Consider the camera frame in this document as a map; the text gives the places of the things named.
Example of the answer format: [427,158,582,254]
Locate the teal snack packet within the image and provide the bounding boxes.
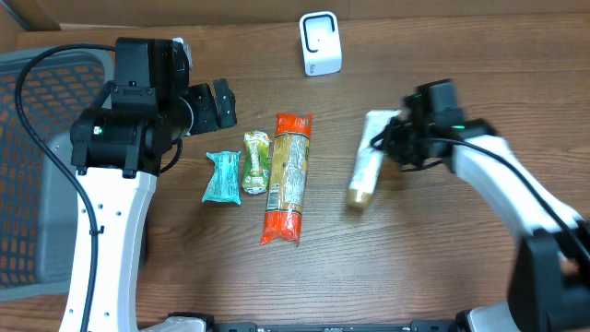
[202,151,242,206]

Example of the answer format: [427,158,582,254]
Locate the white tube gold cap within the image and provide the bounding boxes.
[347,110,401,208]

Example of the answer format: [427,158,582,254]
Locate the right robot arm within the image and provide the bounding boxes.
[371,79,589,331]

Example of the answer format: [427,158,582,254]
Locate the orange pasta package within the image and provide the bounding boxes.
[261,113,313,244]

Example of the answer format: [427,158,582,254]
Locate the grey plastic mesh basket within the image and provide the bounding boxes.
[1,49,113,302]

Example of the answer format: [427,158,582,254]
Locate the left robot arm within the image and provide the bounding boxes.
[60,38,237,331]

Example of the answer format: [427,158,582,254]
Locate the green snack pouch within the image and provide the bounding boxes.
[242,131,271,195]

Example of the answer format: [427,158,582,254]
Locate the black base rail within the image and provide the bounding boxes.
[168,312,463,332]

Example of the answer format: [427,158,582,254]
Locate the white barcode scanner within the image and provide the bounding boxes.
[299,11,343,77]

